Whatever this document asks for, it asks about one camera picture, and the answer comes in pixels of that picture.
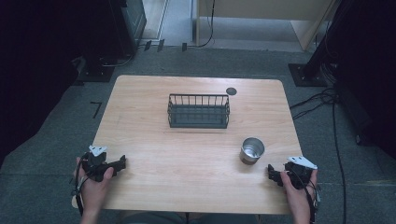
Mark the black round table cap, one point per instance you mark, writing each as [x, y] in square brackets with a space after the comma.
[231, 91]

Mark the black equipment cabinet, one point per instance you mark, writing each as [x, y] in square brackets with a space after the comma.
[130, 21]

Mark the black stand base plate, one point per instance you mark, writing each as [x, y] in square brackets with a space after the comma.
[306, 79]
[96, 74]

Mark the person's lap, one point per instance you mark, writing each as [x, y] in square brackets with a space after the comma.
[186, 218]

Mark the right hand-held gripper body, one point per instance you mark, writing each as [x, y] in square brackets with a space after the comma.
[299, 174]

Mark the metal cup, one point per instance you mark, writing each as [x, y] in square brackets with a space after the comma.
[250, 152]

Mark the light wooden partition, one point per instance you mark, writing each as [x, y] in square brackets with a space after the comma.
[267, 7]

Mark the person's left hand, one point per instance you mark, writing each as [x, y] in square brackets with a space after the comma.
[93, 189]

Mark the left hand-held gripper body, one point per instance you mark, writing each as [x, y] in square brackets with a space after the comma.
[95, 161]

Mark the person's right hand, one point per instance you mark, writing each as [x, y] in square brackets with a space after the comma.
[297, 199]

